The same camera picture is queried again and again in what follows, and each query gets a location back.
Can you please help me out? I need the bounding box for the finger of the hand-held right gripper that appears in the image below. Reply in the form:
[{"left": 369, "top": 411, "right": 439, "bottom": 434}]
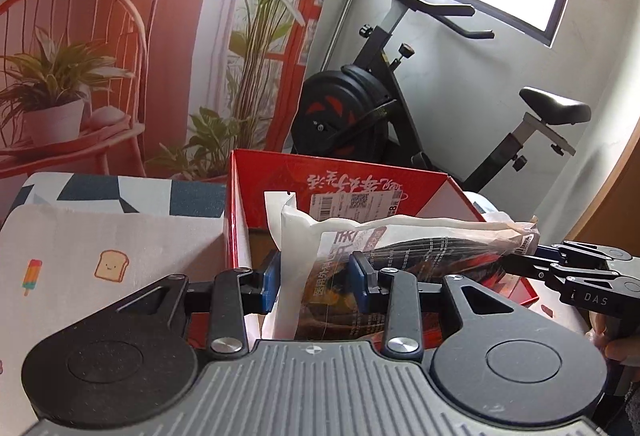
[
  {"left": 535, "top": 240, "right": 617, "bottom": 263},
  {"left": 500, "top": 252, "right": 568, "bottom": 289}
]

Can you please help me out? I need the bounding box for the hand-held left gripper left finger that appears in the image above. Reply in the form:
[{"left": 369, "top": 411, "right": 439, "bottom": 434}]
[{"left": 107, "top": 252, "right": 282, "bottom": 359}]

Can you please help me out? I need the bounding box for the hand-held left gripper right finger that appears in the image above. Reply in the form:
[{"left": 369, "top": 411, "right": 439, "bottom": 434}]
[{"left": 350, "top": 251, "right": 506, "bottom": 359}]

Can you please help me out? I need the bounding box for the white packet with dark contents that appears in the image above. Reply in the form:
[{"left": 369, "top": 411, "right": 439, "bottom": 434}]
[{"left": 262, "top": 201, "right": 542, "bottom": 342}]

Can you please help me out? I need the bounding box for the red strawberry print box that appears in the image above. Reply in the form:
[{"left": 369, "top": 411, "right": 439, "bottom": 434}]
[{"left": 223, "top": 149, "right": 541, "bottom": 342}]

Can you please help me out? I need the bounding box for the person's right hand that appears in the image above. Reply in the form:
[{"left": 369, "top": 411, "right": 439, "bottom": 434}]
[{"left": 586, "top": 313, "right": 640, "bottom": 363}]

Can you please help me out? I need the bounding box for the wooden door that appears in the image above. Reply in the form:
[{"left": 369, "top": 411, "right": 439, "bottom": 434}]
[{"left": 569, "top": 126, "right": 640, "bottom": 249}]

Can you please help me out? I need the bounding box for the plain white packet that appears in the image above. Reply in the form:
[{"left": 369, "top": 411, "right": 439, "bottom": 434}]
[{"left": 263, "top": 189, "right": 301, "bottom": 262}]

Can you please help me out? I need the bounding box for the geometric pattern blanket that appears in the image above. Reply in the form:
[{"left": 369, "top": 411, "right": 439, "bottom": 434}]
[{"left": 19, "top": 171, "right": 230, "bottom": 220}]

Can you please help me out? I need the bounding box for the black exercise bike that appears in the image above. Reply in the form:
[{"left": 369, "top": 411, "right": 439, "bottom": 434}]
[{"left": 290, "top": 0, "right": 593, "bottom": 197}]

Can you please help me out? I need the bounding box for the metal stand pole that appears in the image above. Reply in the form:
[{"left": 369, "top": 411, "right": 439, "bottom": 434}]
[{"left": 319, "top": 0, "right": 363, "bottom": 70}]

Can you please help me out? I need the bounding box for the wall poster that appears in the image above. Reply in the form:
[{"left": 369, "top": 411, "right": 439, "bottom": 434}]
[{"left": 0, "top": 0, "right": 351, "bottom": 184}]

